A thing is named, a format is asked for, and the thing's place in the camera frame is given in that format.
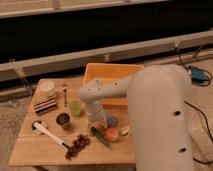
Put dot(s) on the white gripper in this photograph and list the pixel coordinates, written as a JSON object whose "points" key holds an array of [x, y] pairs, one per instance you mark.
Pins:
{"points": [[95, 113]]}

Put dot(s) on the green pepper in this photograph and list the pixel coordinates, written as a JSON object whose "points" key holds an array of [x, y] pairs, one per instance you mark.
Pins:
{"points": [[99, 136]]}

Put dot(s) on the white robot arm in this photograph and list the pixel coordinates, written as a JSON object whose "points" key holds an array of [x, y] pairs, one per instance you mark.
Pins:
{"points": [[155, 98]]}

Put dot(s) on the green plastic cup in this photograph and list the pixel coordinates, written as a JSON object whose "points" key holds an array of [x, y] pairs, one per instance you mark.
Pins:
{"points": [[75, 107]]}

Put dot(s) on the metal cup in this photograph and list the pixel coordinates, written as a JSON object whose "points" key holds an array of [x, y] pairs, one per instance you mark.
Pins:
{"points": [[63, 120]]}

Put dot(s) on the blue sponge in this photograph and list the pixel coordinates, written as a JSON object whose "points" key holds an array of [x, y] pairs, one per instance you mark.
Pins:
{"points": [[111, 120]]}

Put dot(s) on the bunch of dark grapes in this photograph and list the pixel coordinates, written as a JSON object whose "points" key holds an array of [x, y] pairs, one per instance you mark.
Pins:
{"points": [[80, 143]]}

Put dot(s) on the yellow banana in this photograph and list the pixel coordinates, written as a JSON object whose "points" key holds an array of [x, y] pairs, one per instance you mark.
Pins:
{"points": [[125, 130]]}

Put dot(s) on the orange plastic bin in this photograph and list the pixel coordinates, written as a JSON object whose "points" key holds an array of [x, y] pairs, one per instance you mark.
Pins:
{"points": [[107, 82]]}

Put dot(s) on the white bowl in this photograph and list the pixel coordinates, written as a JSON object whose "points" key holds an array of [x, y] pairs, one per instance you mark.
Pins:
{"points": [[47, 88]]}

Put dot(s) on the blue power device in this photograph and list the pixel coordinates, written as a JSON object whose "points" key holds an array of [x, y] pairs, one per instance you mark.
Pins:
{"points": [[197, 76]]}

